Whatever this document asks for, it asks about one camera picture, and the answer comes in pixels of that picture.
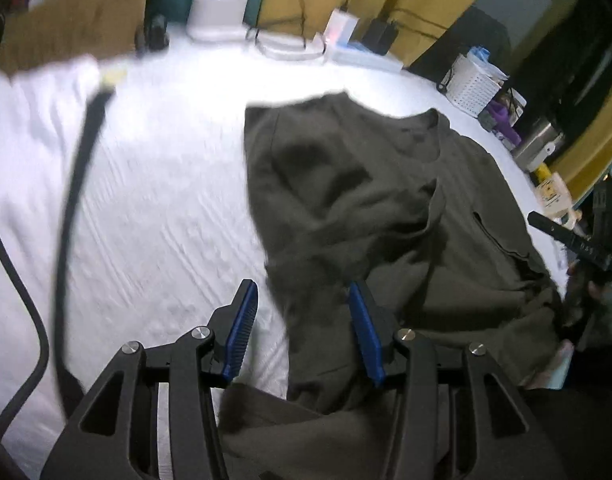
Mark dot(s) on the small black object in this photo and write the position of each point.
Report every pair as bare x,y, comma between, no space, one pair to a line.
156,32

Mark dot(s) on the cardboard box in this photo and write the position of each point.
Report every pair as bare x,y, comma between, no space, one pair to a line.
71,30

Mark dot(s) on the white desk lamp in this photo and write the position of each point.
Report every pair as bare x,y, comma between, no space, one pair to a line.
218,12

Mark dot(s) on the olive green shirt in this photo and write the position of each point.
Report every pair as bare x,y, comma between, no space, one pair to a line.
361,200

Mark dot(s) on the blue plastic packet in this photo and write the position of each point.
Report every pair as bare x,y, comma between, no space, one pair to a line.
480,55

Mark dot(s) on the stainless steel tumbler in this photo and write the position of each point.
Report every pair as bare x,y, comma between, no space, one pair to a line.
535,142

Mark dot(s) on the white plastic basket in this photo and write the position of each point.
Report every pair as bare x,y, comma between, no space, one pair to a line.
473,85

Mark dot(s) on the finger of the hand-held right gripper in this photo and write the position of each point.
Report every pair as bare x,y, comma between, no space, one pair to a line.
578,310
555,232

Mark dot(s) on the dark glass window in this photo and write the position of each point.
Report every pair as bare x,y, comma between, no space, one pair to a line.
535,35

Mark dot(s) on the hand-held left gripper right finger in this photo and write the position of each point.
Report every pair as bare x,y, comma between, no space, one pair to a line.
366,335

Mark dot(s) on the white charger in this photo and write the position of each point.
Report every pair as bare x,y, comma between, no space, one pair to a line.
342,25

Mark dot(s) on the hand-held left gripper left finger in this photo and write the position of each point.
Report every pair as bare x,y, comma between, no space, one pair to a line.
241,325

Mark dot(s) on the small grey object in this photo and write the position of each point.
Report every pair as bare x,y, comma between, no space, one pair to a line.
486,120

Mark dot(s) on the purple cloth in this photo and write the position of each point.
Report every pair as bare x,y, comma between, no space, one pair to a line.
500,115

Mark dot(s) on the white power strip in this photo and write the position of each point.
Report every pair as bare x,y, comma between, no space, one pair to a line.
370,60

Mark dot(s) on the black charger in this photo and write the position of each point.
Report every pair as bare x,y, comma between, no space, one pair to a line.
380,35

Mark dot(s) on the yellow bag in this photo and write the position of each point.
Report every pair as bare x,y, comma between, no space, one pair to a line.
541,172

